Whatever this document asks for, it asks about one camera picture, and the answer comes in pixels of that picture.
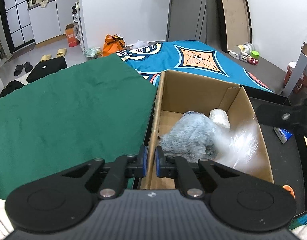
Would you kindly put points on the red toy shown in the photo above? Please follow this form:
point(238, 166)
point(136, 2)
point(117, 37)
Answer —
point(253, 60)

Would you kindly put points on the white power adapter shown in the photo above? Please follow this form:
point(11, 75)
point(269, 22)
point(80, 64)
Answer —
point(234, 55)

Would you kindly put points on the grey fluffy plush toy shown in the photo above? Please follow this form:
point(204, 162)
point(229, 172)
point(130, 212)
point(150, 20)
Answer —
point(191, 135)

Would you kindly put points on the clear plastic bag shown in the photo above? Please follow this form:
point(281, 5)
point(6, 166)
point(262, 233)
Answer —
point(241, 142)

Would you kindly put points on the burger plush toy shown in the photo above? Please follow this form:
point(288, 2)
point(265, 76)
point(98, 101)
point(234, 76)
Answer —
point(289, 189)

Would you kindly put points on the crumpled greenish plastic bag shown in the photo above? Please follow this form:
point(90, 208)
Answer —
point(93, 53)

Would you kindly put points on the white rack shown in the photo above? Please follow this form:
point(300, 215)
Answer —
point(79, 25)

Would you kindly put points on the beige cloth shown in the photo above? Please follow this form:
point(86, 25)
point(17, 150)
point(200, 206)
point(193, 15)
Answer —
point(44, 3)

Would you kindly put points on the green cup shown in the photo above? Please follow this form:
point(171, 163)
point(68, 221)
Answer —
point(255, 54)

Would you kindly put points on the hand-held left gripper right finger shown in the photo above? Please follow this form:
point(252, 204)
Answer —
point(158, 161)

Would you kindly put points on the white kitchen cabinet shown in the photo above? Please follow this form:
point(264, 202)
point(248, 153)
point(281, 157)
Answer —
point(48, 22)

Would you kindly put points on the brown cardboard box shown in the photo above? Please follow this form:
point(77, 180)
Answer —
point(193, 92)

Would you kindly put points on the white rice cooker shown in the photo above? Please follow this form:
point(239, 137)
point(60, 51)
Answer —
point(35, 2)

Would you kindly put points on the black grid sliding door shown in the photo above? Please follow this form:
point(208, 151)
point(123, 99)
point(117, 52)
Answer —
point(18, 17)

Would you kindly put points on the yellow slipper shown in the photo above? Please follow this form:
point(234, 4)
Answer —
point(46, 58)
point(61, 52)

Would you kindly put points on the white soft bun toy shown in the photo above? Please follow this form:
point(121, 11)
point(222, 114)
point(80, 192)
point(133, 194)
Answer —
point(219, 118)

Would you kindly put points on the dark clothes pile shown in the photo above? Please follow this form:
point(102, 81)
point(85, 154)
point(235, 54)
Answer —
point(11, 88)

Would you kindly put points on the small white toy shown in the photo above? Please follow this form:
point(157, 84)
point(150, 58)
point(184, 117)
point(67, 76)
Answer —
point(244, 55)

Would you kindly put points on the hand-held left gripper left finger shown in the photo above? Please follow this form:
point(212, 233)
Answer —
point(143, 161)

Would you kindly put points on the white plastic bag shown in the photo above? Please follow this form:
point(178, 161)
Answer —
point(141, 45)

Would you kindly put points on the blue tissue packet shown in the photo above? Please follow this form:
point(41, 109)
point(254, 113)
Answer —
point(283, 134)

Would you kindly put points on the framed brown board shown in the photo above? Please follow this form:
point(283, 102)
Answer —
point(234, 17)

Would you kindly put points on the green blanket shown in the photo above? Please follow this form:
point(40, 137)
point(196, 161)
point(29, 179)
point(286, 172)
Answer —
point(68, 110)

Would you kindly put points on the red basket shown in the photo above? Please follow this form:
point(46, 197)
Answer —
point(301, 83)

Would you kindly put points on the orange carton box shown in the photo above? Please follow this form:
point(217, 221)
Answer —
point(71, 36)

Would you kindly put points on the orange bag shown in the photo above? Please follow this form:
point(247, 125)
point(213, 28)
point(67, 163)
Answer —
point(113, 46)

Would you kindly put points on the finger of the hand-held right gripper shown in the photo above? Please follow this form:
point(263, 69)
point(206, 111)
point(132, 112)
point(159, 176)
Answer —
point(271, 116)

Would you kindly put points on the red jar white lid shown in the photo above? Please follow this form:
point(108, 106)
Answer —
point(290, 72)

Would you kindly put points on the black slipper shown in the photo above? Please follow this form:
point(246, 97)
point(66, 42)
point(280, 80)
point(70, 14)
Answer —
point(18, 70)
point(28, 67)

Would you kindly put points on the white cloth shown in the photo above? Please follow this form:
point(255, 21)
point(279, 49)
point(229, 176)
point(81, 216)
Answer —
point(1, 220)

